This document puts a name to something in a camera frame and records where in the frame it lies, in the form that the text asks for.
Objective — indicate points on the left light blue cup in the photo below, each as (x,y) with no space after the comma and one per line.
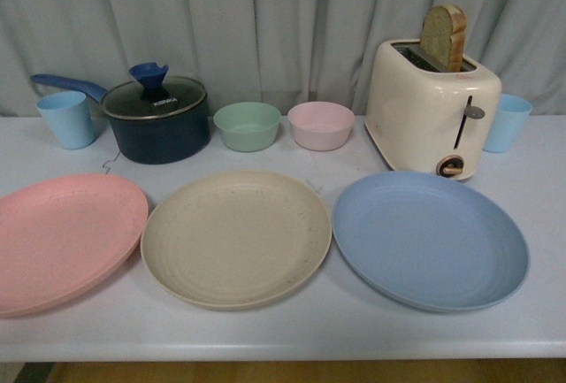
(67,115)

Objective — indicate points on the pink plastic plate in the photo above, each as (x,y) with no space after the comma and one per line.
(62,237)

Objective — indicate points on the glass pot lid blue knob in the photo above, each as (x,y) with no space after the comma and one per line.
(152,94)

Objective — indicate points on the cream toaster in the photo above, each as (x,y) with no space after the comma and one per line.
(423,120)

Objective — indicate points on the beige plastic plate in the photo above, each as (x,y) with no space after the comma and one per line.
(237,240)

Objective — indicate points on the blue plastic plate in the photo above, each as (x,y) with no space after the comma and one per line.
(430,243)

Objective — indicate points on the pink plastic bowl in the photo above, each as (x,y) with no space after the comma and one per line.
(320,126)

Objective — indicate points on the light blue cup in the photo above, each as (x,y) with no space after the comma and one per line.
(511,114)
(67,115)

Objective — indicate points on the bread slice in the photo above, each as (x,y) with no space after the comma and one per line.
(443,35)

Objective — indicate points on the dark blue saucepan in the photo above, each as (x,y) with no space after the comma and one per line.
(149,142)

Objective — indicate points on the right light blue cup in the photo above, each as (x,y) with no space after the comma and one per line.
(511,114)

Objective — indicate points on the grey curtain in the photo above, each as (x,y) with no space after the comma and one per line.
(281,52)

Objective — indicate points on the green plastic bowl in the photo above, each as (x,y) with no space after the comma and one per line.
(248,126)

